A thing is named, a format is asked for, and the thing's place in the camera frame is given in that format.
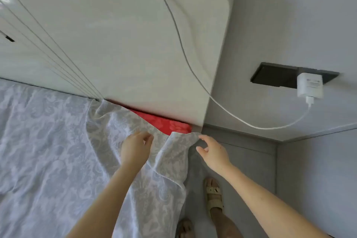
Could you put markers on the person's right hand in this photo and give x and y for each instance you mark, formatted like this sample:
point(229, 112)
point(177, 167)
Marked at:
point(216, 157)

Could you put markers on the person's left hand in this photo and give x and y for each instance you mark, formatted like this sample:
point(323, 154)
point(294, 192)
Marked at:
point(135, 150)

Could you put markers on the red mattress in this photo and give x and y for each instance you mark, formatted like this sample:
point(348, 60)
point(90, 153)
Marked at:
point(161, 123)

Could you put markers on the white floral bed sheet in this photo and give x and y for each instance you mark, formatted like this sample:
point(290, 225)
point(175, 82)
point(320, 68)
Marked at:
point(41, 148)

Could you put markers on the person's right forearm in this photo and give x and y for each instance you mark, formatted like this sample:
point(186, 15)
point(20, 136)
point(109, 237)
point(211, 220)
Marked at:
point(267, 207)

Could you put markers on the person's left forearm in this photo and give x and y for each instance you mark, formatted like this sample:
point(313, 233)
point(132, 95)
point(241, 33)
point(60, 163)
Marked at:
point(106, 207)

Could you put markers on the person's right beige sandal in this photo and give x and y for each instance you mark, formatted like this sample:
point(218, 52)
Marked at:
point(213, 193)

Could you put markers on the person's beige sandal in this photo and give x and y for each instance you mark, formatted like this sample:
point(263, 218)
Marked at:
point(213, 193)
point(185, 229)

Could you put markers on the person's right leg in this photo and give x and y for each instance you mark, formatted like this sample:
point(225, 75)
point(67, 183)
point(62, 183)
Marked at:
point(223, 226)

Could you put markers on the person's left beige sandal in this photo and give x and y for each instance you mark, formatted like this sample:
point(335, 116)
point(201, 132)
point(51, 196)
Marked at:
point(185, 229)

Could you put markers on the cream headboard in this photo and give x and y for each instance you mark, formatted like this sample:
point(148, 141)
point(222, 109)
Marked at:
point(111, 37)

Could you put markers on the white charger adapter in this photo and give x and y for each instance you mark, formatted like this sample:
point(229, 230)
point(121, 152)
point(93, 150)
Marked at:
point(309, 85)

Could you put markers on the black wall socket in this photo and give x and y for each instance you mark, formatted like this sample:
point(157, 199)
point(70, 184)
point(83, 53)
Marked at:
point(273, 74)

